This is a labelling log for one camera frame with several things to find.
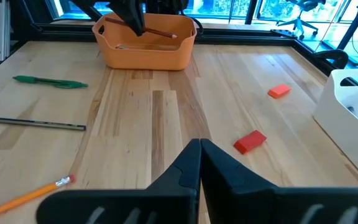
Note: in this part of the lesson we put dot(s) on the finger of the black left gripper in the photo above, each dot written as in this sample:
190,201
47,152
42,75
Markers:
132,15

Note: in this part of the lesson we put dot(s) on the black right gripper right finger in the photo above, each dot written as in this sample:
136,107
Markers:
259,205

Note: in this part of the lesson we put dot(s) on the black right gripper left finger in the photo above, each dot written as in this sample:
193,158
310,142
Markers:
154,205

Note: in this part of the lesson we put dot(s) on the reddish brown pencil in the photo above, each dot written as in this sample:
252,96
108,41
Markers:
160,32

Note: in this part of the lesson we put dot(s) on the red eraser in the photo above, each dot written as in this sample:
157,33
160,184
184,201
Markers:
250,142

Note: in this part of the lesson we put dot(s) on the small orange eraser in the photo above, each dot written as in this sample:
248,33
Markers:
279,91

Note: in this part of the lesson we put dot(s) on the yellow pencil with eraser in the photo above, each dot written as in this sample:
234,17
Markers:
23,199

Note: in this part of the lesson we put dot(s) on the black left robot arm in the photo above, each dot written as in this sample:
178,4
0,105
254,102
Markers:
166,6

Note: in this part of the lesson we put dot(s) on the orange plastic bin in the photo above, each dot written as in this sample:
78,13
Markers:
148,59

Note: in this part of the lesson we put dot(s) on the green pen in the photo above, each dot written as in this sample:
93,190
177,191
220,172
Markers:
51,82

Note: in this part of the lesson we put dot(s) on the white plastic bin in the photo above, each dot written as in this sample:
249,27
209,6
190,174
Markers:
346,124

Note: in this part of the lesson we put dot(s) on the dark grey pencil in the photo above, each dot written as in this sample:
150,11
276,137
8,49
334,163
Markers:
33,123

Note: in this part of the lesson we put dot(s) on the black curved clamp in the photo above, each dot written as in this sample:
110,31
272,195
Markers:
331,57

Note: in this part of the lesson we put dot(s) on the grey office chair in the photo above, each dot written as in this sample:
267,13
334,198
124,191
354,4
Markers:
300,18

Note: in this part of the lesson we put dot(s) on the black diagonal frame strut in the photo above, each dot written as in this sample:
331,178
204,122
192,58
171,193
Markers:
85,9

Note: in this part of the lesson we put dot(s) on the aluminium extrusion post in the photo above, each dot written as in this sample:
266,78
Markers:
1,31

